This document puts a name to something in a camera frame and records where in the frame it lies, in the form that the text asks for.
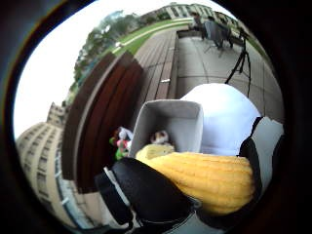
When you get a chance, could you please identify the black tripod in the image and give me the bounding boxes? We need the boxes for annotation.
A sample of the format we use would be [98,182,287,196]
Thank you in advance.
[224,35,253,98]

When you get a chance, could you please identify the brown wooden slat bench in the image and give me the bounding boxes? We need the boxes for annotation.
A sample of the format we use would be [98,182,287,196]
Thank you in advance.
[60,51,146,195]

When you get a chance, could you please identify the green trees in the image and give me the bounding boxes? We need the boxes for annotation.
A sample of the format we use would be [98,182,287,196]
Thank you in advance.
[68,9,141,96]

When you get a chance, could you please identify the white brown plush toy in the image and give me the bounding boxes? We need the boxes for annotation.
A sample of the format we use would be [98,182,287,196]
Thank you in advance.
[149,130,171,146]

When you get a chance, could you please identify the grey fabric box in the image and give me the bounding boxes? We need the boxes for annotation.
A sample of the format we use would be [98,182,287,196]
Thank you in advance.
[129,98,205,159]

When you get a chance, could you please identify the low pale building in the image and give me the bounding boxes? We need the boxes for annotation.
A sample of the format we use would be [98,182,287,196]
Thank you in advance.
[139,2,240,27]

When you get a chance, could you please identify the beige tall building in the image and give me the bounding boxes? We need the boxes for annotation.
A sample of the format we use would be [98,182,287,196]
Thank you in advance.
[15,101,110,229]

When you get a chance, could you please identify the yellow corn cob toy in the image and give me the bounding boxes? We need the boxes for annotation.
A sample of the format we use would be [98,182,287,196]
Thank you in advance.
[136,143,256,216]

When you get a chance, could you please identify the black camera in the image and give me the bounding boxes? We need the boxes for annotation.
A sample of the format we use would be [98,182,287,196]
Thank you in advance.
[238,26,252,41]

